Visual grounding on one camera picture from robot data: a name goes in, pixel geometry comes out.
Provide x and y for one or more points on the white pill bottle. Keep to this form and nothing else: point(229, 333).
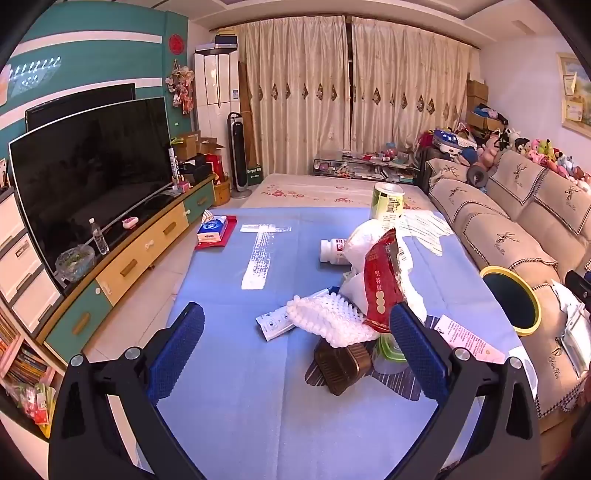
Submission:
point(330, 251)

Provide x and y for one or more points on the hanging wall ornament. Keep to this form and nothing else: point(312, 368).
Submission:
point(181, 87)

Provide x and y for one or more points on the green print paper cup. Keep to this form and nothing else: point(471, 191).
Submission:
point(385, 205)

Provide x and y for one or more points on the red snack packet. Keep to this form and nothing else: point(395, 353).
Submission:
point(376, 286)

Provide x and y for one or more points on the clear plastic folder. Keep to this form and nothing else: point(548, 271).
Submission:
point(575, 339)

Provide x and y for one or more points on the clear green plastic container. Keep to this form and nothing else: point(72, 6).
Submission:
point(388, 357)

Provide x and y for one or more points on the red flat folder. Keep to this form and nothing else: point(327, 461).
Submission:
point(230, 230)

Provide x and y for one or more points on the framed wall picture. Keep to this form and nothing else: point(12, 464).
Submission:
point(572, 92)

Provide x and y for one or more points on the white torn paper sheet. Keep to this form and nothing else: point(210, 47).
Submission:
point(425, 230)

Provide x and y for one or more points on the black device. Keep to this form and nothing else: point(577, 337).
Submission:
point(577, 282)

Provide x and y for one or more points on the white drawer unit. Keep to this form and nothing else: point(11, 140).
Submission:
point(18, 267)

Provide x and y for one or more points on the white foam net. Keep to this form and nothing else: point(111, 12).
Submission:
point(318, 318)

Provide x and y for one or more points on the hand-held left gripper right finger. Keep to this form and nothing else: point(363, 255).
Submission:
point(418, 357)

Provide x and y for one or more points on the green yellow television cabinet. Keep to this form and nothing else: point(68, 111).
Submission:
point(138, 263)

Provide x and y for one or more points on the small pink white item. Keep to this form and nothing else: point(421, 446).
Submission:
point(130, 223)

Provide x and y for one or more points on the beige sofa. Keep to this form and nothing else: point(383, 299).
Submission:
point(503, 217)

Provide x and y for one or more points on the glass bowl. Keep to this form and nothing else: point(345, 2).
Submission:
point(74, 265)

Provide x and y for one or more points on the row of plush toys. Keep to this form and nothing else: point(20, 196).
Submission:
point(545, 152)

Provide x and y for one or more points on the white papers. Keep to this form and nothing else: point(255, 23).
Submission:
point(565, 295)

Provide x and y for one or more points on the floral white mattress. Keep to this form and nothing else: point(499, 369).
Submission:
point(314, 191)

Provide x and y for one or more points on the cluttered glass coffee table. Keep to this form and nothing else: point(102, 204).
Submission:
point(351, 164)

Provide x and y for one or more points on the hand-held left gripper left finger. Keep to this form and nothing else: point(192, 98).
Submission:
point(178, 353)

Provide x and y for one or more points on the red round wall decoration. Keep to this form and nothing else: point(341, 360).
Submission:
point(176, 44)

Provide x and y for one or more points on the white standing air conditioner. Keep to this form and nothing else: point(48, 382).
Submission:
point(217, 92)

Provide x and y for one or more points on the brown plastic box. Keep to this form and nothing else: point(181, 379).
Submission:
point(339, 369)

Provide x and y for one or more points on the stacked cardboard boxes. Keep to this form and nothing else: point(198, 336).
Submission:
point(477, 99)

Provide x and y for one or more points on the white plastic bag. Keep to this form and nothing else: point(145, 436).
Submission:
point(364, 244)

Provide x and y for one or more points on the brown wooden board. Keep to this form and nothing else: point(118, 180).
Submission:
point(245, 110)

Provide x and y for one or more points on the large curved television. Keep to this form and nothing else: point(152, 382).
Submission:
point(92, 184)

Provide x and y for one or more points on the pink paper leaflet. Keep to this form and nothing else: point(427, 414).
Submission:
point(466, 339)

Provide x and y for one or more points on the flat black television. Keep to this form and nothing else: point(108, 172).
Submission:
point(78, 104)

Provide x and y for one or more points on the black tower fan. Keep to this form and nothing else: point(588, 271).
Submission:
point(238, 152)

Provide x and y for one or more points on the wooden bucket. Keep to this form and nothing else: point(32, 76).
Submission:
point(222, 193)

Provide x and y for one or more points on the yellow rimmed trash bin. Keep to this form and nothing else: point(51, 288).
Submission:
point(512, 300)

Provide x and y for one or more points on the blue tissue box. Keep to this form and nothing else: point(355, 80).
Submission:
point(211, 229)

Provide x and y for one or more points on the beige patterned curtain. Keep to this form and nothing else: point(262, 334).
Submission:
point(295, 92)
point(406, 83)

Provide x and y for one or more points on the cardboard boxes by cabinet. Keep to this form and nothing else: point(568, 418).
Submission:
point(187, 145)

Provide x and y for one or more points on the boxes atop air conditioner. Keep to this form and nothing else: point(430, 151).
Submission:
point(226, 39)

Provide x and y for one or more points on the clear water bottle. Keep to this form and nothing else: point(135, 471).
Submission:
point(99, 240)

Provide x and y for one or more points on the white paper card packet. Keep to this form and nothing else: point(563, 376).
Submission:
point(272, 323)

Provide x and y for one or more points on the pink bookshelf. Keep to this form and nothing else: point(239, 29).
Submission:
point(23, 369)

